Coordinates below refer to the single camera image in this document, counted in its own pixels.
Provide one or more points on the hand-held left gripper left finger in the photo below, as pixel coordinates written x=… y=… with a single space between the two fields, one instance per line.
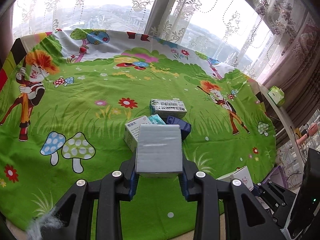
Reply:
x=133 y=183

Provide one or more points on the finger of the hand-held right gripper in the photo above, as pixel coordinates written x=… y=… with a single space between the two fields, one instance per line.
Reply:
x=277 y=200

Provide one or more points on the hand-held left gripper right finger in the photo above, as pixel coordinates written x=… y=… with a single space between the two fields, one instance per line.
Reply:
x=184 y=185

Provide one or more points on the purple cardboard box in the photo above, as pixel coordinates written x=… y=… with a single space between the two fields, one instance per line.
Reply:
x=276 y=177

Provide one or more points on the grey box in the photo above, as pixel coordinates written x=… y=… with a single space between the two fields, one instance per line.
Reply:
x=158 y=150

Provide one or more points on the white box with pink drawing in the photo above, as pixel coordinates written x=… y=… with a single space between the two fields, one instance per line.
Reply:
x=240 y=176

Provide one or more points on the white box with blue text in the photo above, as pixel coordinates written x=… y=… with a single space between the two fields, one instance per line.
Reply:
x=132 y=132

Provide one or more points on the dark blue box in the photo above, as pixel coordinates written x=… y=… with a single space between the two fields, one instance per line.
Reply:
x=181 y=127

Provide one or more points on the teal packet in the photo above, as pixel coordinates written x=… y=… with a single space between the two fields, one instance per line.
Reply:
x=156 y=120

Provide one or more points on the white box with green print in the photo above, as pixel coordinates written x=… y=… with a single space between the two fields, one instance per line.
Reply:
x=167 y=107

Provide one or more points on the pink handheld fan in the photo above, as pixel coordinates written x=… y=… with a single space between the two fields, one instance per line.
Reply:
x=310 y=133

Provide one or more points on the green printed blanket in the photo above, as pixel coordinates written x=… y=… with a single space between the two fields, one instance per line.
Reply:
x=100 y=130

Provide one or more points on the white desk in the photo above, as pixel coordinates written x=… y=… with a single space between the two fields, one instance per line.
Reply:
x=277 y=113

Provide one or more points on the green tissue pack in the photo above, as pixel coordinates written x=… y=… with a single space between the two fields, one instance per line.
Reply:
x=276 y=95

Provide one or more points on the brown patterned curtain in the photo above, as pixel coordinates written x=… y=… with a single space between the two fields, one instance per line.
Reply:
x=295 y=62

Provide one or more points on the white lace curtain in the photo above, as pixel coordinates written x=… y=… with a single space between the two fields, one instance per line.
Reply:
x=100 y=2

